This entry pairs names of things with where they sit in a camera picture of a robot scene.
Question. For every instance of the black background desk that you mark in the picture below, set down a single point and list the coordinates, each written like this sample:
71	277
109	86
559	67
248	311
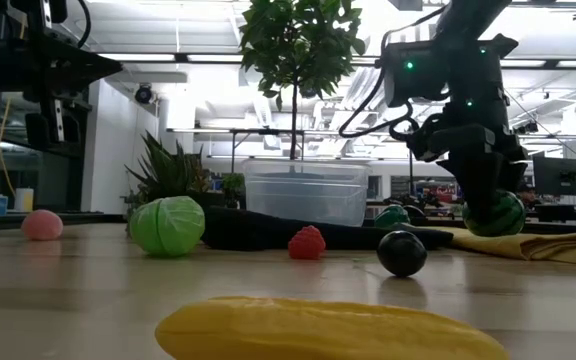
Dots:
568	212

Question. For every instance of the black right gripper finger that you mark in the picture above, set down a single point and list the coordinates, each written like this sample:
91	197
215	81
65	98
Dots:
513	177
480	190

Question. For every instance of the red toy raspberry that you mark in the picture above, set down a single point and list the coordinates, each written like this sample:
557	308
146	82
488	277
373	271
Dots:
307	243

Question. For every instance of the person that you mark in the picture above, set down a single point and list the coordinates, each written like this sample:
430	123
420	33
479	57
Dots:
528	195

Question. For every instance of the striped green toy watermelon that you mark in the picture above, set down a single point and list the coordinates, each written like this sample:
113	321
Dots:
510	215

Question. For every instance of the background metal table frame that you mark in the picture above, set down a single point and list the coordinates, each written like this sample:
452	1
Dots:
268	131

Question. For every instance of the white cylindrical container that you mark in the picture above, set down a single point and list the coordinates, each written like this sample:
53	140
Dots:
24	200

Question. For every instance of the black toy plum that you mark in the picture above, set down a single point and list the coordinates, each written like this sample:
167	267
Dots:
401	254

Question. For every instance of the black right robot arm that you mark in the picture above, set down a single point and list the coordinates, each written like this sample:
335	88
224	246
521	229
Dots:
468	65

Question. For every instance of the leafy green potted tree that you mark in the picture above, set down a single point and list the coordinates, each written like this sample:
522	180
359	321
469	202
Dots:
300	45

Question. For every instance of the yellow cloth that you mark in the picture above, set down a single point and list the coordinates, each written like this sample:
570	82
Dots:
543	247

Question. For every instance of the small green background plant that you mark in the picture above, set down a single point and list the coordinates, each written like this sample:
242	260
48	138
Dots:
233	185

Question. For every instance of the clear plastic tupperware container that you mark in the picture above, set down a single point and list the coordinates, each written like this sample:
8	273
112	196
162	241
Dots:
308	200

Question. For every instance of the black cloth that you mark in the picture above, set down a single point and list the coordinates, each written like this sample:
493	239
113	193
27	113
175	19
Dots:
258	232

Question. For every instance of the round black wall spotlight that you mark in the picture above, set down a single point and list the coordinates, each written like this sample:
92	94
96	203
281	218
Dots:
144	94

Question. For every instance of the light green toy cabbage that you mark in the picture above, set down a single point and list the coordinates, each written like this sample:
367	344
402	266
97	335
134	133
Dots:
167	227

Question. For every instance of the pink toy peach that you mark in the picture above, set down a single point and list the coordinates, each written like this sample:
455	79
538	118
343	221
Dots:
42	225

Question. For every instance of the yellow toy banana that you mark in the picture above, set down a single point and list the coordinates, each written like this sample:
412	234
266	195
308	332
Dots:
318	330

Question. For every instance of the large black computer monitor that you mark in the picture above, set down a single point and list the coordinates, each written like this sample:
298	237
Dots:
560	176

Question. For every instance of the small spiky succulent plant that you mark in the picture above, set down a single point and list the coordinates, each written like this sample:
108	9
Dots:
168	172

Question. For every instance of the small black track lights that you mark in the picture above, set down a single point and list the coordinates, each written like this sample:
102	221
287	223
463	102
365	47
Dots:
528	127

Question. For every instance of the dark green toy vegetable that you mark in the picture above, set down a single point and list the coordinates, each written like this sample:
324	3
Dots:
390	217

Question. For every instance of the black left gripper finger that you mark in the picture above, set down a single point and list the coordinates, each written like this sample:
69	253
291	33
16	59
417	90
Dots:
78	65
73	107

